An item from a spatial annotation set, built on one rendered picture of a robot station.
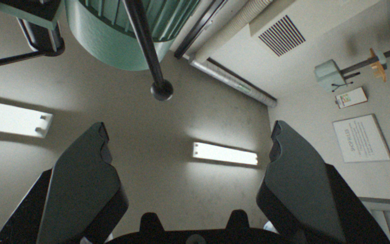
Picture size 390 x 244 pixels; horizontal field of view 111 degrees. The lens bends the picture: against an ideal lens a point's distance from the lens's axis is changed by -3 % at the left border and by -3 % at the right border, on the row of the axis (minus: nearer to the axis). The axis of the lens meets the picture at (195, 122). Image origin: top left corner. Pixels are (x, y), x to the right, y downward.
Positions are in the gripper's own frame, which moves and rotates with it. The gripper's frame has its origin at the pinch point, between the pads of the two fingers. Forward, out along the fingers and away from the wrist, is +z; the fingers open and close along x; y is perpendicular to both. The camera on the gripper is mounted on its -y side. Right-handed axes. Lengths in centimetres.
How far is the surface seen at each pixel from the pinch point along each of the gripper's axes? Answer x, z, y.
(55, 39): -26.8, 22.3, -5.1
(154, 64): -4.1, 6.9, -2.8
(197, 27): 10, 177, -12
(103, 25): -11.1, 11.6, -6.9
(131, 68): -10.6, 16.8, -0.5
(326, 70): 153, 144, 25
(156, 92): -5.0, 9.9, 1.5
